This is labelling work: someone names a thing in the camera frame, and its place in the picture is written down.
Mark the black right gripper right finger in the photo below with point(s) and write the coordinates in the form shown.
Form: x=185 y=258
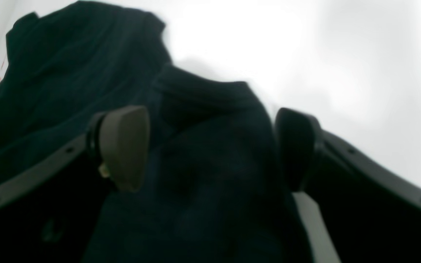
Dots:
x=371 y=214

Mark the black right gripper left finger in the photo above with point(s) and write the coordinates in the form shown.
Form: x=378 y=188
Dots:
x=48 y=212

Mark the black T-shirt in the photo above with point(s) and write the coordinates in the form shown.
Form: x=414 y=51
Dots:
x=213 y=190

